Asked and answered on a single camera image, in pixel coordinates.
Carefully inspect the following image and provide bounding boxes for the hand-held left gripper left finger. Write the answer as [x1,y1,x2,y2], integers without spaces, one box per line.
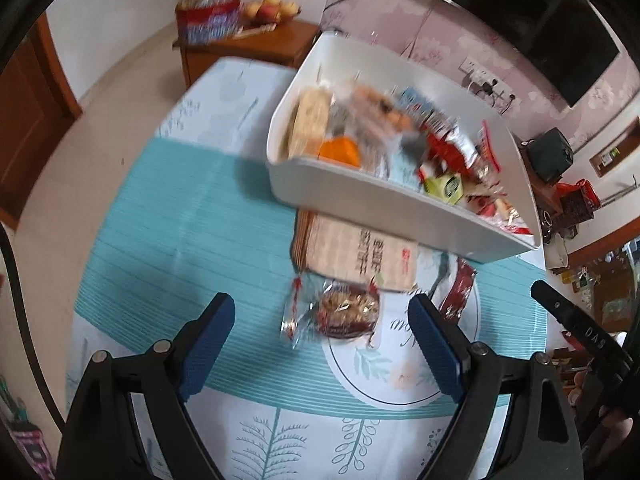
[57,292,237,480]

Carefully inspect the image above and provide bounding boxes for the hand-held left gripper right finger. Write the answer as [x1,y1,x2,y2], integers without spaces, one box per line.
[406,294,583,480]

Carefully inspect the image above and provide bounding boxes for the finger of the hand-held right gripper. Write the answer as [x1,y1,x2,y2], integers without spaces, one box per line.
[530,280,634,377]

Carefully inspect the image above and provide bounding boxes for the nut cake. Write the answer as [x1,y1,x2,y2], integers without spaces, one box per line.
[280,280,383,351]

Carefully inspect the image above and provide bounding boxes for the white red-edged snack bag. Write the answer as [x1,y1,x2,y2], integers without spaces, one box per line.
[465,190,533,236]

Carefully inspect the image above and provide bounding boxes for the yellow-green small snack packet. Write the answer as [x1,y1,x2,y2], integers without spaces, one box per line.
[422,172,466,206]

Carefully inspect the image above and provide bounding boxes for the white plastic storage bin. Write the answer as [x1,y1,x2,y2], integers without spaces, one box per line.
[265,30,543,265]

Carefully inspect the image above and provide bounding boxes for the light blue snack bag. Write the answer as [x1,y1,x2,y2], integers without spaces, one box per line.
[395,87,436,116]

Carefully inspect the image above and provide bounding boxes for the person's right hand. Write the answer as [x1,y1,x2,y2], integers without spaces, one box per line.
[570,370,640,466]

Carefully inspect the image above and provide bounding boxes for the dark cake in red wrapper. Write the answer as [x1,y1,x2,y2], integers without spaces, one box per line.
[439,259,477,322]

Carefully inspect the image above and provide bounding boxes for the red dark tall box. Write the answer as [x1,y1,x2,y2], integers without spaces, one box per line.
[557,180,601,221]

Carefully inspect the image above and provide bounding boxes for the brown paper snack packet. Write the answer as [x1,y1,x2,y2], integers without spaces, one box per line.
[292,210,421,293]

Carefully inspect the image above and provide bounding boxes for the dark green appliance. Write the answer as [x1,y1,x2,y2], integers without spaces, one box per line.
[527,127,575,183]

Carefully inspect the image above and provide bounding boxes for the red foil snack packet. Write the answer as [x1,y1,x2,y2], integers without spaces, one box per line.
[420,130,481,171]

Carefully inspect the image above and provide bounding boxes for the orange snack packet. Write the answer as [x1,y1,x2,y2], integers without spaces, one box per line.
[319,137,362,168]

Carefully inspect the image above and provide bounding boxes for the brown wooden door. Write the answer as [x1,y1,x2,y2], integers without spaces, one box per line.
[0,12,83,231]

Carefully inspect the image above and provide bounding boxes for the wooden television cabinet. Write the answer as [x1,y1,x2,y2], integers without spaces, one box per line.
[172,20,321,88]

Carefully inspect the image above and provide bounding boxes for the black television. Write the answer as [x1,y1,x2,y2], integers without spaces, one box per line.
[417,0,621,108]

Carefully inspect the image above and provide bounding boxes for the pale wooden stick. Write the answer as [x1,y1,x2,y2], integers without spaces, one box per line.
[235,24,277,40]

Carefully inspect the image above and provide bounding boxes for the red blue printed plastic bag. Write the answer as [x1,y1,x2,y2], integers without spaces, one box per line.
[175,0,243,46]

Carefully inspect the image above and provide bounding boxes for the bowl of fruit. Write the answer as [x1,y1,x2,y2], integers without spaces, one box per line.
[242,0,303,26]

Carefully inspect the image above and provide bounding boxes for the narrow wooden wall niche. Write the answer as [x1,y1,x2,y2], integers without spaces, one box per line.
[589,116,640,178]

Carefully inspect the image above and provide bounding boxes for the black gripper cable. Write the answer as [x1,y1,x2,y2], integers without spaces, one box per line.
[0,225,31,411]

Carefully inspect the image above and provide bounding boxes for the white wall power outlet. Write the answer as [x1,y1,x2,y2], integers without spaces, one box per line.
[460,56,516,101]

